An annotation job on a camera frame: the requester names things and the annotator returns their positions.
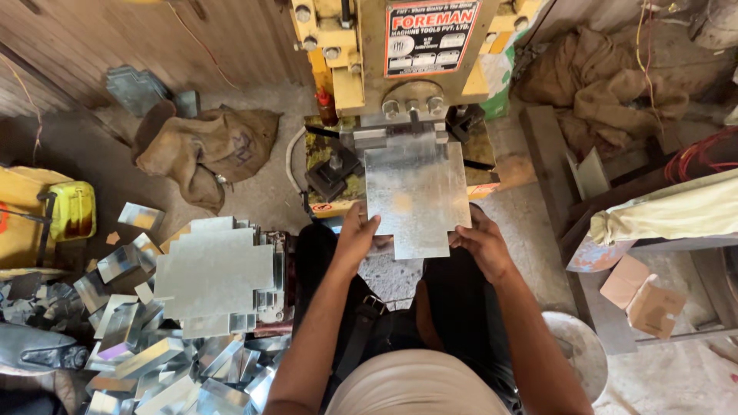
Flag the pale yellow cloth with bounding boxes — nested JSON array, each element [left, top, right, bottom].
[[588, 168, 738, 247]]

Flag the red capped oil bottle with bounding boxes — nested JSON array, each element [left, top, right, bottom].
[[315, 86, 340, 128]]

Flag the black clamp block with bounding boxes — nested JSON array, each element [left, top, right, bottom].
[[304, 145, 365, 204]]

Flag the person's right hand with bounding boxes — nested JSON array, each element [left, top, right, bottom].
[[448, 203, 515, 284]]

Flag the brown burlap sack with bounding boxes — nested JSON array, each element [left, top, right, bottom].
[[133, 101, 282, 215]]

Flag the notched galvanized metal sheet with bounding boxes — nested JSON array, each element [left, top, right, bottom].
[[364, 140, 472, 261]]

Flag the brown cardboard piece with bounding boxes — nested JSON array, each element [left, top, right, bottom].
[[599, 254, 688, 340]]

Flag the white round bucket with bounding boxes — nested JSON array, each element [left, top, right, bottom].
[[541, 311, 610, 405]]

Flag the green and white bag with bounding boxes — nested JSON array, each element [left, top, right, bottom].
[[480, 33, 521, 120]]

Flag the person's black trousers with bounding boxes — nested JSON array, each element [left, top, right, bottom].
[[291, 222, 522, 413]]

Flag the heap of bent metal pieces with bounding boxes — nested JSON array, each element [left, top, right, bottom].
[[0, 202, 292, 415]]

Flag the grey metal sheets pile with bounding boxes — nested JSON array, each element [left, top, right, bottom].
[[105, 65, 201, 120]]

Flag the person's left hand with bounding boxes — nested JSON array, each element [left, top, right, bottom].
[[332, 202, 382, 274]]

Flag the yellow plastic oil can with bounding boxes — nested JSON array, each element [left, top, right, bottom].
[[45, 181, 98, 242]]

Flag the red cable coil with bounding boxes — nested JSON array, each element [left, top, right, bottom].
[[663, 126, 738, 184]]

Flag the person's beige shirt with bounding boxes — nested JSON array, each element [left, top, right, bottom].
[[324, 349, 513, 415]]

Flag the pile of brown burlap sacks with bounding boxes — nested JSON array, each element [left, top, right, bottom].
[[512, 26, 691, 163]]

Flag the grey metal workbench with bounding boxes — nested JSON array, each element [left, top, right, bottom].
[[518, 105, 738, 356]]

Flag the yellow press machine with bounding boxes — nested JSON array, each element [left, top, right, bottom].
[[290, 0, 544, 220]]

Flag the white hose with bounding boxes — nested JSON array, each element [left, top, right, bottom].
[[286, 126, 310, 197]]

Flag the stack of notched metal sheets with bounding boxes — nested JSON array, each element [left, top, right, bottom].
[[152, 216, 290, 340]]

